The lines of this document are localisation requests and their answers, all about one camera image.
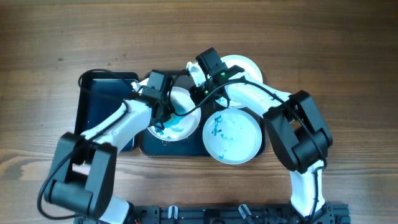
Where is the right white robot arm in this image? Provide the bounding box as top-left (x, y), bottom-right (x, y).
top-left (186, 48), bottom-right (333, 223)

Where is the white plate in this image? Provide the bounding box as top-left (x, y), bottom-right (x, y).
top-left (216, 55), bottom-right (263, 109)
top-left (202, 109), bottom-right (262, 165)
top-left (147, 87), bottom-right (201, 141)

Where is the small dark blue tray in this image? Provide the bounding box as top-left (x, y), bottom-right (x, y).
top-left (74, 71), bottom-right (139, 134)

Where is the large dark tray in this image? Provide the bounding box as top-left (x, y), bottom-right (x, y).
top-left (139, 70), bottom-right (267, 157)

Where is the green yellow sponge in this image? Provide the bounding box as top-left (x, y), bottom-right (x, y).
top-left (164, 114), bottom-right (175, 124)

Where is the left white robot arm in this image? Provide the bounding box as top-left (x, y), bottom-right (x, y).
top-left (37, 70), bottom-right (173, 223)

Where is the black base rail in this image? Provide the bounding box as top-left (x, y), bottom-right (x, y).
top-left (74, 203), bottom-right (351, 224)

